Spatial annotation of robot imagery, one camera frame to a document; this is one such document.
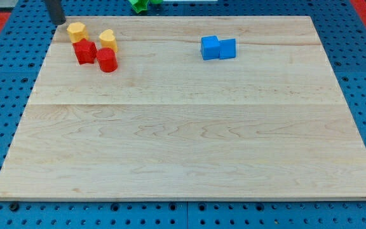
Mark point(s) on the yellow heart block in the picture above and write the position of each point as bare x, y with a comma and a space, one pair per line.
108, 40

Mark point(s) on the blue angled block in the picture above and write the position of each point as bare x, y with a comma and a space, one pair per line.
210, 47

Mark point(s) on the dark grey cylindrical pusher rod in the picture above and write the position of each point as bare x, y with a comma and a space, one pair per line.
55, 11

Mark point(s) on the green star block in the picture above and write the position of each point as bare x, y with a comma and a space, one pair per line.
139, 5

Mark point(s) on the red cylinder block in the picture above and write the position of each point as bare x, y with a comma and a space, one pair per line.
107, 61

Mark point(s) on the red star block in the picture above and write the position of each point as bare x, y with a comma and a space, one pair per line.
85, 51

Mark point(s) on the blue cube block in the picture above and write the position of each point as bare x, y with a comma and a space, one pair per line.
227, 48

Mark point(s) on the green round block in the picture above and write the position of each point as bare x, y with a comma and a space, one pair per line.
156, 1

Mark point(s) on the yellow hexagon block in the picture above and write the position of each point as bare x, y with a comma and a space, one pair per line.
77, 31

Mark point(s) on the wooden board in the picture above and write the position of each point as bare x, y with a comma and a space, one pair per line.
270, 124

